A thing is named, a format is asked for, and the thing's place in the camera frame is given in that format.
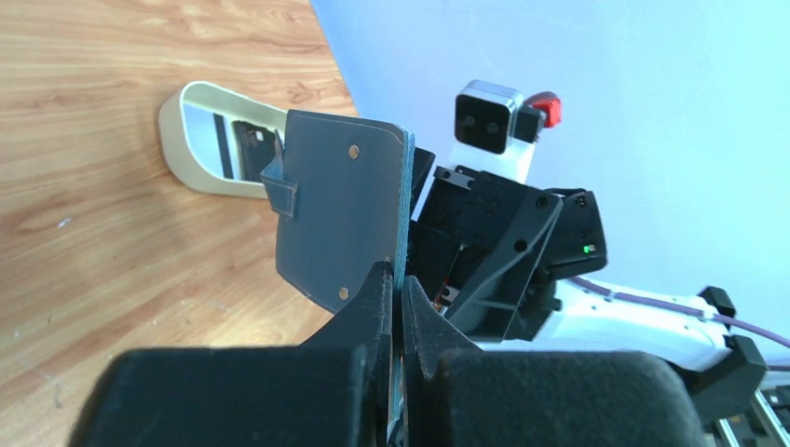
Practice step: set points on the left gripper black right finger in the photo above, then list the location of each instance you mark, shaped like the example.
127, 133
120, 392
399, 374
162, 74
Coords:
459, 395

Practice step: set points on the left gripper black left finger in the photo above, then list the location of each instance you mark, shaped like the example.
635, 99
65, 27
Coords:
331, 390

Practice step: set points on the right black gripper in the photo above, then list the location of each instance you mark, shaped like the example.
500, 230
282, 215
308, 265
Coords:
490, 252

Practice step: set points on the blue card holder wallet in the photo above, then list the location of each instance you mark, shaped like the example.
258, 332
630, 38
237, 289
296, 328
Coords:
342, 188

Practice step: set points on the black card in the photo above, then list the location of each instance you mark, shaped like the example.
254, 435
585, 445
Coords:
257, 148

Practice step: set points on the grey striped card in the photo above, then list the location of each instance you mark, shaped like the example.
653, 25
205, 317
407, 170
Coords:
211, 141

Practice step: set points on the cream oval tray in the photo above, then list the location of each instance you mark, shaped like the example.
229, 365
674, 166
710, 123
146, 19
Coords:
235, 106

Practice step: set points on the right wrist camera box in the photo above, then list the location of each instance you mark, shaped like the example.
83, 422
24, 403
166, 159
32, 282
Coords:
484, 115

